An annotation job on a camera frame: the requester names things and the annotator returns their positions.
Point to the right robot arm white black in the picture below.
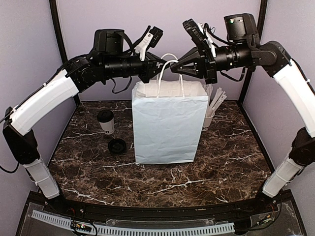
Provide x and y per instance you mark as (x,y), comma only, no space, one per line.
(243,49)

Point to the right black frame post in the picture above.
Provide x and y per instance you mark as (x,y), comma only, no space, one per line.
(260,26)

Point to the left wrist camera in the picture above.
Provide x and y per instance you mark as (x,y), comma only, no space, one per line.
(149,39)

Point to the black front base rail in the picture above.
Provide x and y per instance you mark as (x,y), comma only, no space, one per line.
(279,217)

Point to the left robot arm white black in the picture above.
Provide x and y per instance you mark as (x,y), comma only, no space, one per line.
(113,56)

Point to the grey slotted cable duct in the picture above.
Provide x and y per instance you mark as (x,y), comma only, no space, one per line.
(134,228)

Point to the left black frame post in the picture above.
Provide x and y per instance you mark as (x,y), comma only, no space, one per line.
(57,30)

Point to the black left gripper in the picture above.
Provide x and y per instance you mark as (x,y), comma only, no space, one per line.
(152,68)

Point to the white wrapped straws bundle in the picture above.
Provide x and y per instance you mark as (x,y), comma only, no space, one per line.
(218,99)

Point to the white paper takeout bag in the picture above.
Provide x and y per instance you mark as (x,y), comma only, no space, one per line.
(167,118)

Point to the black frame post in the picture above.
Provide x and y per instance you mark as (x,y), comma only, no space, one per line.
(57,30)
(260,26)

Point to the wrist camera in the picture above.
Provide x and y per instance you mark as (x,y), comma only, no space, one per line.
(200,36)
(149,39)

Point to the white paper straw holder cup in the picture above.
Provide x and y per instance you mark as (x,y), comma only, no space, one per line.
(207,122)

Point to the black plastic cup lid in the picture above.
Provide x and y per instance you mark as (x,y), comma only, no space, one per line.
(117,146)

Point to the white paper coffee cup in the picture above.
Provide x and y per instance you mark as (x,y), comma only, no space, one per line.
(108,127)

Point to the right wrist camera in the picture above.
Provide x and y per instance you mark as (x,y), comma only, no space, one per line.
(200,36)

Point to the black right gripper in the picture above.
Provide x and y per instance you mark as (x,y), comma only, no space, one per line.
(207,68)

